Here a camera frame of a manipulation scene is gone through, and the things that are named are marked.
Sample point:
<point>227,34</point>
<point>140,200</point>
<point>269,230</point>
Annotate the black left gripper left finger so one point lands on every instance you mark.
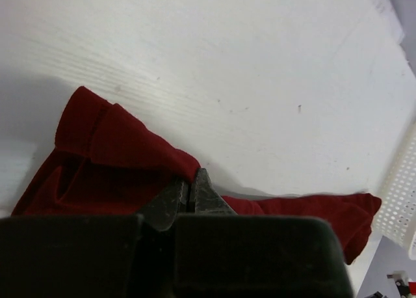
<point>92,255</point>

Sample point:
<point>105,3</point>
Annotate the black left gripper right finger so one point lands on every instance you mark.
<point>221,254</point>

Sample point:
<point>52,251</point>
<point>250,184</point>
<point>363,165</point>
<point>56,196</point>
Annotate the dark red t-shirt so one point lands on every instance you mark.
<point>105,161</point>

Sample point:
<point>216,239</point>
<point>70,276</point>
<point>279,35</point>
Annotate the white perforated plastic basket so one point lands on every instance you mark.
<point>396,217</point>

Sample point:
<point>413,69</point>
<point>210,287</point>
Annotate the black white device at corner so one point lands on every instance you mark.
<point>400,285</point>

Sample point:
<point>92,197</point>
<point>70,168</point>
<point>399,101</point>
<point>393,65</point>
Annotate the white paper sheet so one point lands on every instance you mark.
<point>388,14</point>

